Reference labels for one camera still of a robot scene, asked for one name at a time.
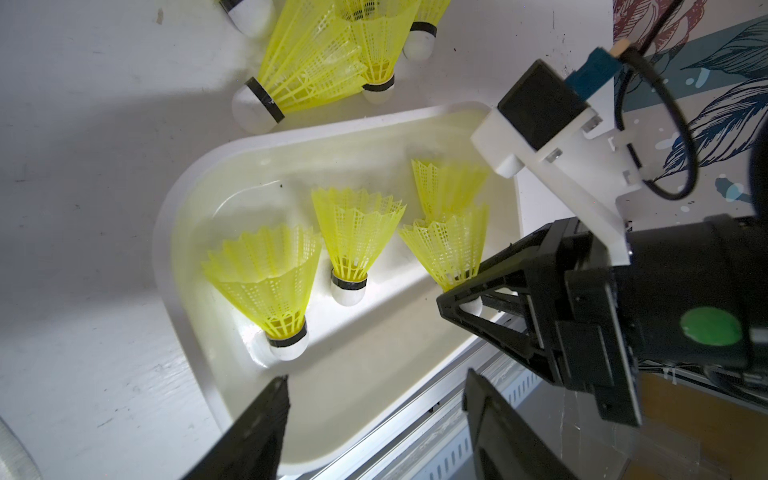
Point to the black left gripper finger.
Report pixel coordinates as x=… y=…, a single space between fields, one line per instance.
x=252 y=447

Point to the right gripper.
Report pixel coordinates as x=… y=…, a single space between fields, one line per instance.
x=572 y=317

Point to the yellow shuttlecock three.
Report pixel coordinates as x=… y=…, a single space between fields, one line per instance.
x=450 y=248

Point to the yellow shuttlecock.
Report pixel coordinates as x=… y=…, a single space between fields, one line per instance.
x=268 y=276

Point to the yellow shuttlecock two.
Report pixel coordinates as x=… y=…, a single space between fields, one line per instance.
x=447 y=188

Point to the white storage box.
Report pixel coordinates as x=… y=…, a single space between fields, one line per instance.
x=361 y=362

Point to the yellow shuttlecock four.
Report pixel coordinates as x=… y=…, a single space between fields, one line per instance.
x=356 y=226

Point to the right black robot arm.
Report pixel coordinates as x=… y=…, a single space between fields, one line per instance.
x=691 y=294

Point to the yellow shuttlecock six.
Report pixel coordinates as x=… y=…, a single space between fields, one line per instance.
x=381 y=29

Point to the yellow shuttlecock five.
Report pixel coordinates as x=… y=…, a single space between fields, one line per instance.
x=312 y=59

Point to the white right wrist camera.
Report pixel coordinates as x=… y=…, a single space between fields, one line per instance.
x=545 y=124

